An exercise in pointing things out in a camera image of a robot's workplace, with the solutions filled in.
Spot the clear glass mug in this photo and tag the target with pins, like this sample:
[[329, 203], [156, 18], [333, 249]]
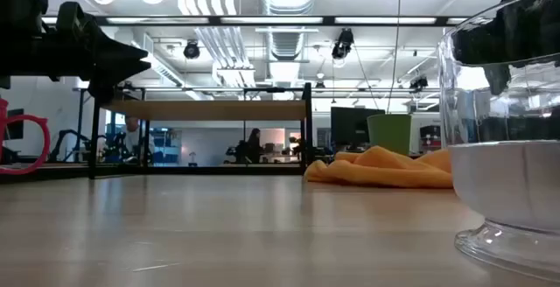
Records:
[[503, 182]]

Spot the wooden shelf with black frame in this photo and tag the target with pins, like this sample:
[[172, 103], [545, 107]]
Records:
[[210, 110]]

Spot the black aluminium table frame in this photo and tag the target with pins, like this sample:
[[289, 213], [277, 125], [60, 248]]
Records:
[[44, 174]]

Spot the red mug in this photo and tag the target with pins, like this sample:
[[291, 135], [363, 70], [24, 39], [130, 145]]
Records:
[[46, 140]]

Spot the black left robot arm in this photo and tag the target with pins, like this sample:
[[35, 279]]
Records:
[[22, 11]]

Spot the black overhead light bar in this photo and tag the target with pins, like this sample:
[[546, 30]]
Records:
[[328, 20]]

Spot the black and red machine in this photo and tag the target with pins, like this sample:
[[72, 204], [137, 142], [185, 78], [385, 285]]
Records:
[[431, 135]]

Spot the black monitor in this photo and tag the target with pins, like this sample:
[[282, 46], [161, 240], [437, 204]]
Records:
[[350, 125]]

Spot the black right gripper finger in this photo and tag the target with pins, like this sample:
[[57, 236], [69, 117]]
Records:
[[479, 33], [479, 54]]

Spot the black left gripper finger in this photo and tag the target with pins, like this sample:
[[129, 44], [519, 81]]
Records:
[[118, 70], [114, 48]]

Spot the blue storage rack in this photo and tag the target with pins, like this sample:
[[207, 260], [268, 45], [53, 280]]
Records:
[[168, 147]]

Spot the person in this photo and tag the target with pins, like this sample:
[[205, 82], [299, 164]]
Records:
[[132, 125], [254, 144]]

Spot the black ceiling camera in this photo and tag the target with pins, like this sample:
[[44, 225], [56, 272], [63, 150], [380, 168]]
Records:
[[342, 44], [191, 51], [418, 83]]

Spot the green cup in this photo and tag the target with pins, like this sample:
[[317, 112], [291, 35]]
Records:
[[389, 131]]

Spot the orange cloth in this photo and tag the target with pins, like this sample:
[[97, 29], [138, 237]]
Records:
[[376, 169]]

